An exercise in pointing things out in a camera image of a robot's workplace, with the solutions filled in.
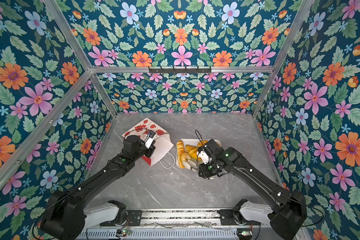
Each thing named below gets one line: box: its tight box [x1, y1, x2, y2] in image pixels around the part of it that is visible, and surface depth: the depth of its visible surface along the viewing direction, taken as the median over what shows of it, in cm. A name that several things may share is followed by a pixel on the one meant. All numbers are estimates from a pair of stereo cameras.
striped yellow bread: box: [185, 144, 198, 159], surface depth 96 cm
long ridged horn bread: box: [176, 140, 186, 164], surface depth 100 cm
